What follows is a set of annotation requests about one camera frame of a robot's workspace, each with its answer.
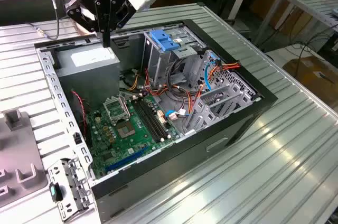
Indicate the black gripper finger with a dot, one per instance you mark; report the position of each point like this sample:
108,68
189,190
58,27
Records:
112,18
100,18

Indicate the grey metal disk bay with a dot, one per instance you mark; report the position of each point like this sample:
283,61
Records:
202,113

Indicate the blue plastic drive latch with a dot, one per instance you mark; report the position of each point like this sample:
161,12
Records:
165,41

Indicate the grey optical drive cage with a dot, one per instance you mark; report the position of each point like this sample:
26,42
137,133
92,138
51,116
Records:
158,63

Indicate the grey power supply unit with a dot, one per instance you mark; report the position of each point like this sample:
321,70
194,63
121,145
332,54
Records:
87,81

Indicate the black RAM slot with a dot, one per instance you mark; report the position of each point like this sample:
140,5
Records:
154,118
150,118
146,118
158,118

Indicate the beige board connector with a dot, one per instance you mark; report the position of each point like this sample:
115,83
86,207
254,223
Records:
161,118

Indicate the CPU socket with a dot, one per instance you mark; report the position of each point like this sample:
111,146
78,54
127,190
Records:
126,130

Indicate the small black case clip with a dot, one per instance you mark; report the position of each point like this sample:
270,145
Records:
77,139

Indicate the green motherboard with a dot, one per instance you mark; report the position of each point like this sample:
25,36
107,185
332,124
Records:
137,139

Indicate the black square board chip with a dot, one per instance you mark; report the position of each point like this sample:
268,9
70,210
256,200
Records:
107,156

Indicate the blue expansion slot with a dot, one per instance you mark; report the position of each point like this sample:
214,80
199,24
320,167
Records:
124,161

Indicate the grey parts rack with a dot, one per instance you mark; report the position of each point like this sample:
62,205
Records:
16,150

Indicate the black open PC case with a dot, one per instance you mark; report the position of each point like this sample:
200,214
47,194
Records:
171,166

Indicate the brown carton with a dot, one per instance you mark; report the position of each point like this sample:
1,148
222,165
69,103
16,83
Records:
293,20

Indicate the metal slat side table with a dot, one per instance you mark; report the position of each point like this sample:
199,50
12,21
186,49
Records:
311,2

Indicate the large cardboard box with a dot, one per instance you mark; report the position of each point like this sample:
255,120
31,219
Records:
311,76

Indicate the grey metal slot bracket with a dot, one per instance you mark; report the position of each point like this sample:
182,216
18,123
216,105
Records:
76,181

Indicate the black teal bracket latch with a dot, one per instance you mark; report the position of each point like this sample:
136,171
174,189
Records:
54,191

